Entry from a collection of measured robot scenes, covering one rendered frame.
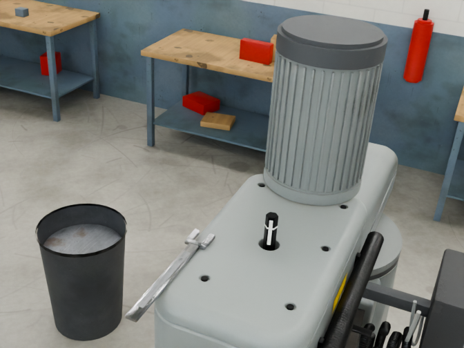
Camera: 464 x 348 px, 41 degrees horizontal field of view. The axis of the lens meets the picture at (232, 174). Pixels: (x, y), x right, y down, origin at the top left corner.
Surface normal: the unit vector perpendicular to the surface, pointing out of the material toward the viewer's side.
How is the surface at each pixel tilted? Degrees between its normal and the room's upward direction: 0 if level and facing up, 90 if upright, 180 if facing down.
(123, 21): 90
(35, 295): 0
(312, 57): 90
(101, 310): 94
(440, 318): 90
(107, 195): 0
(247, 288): 0
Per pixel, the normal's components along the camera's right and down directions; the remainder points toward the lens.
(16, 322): 0.06, -0.87
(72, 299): -0.07, 0.54
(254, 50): -0.44, 0.42
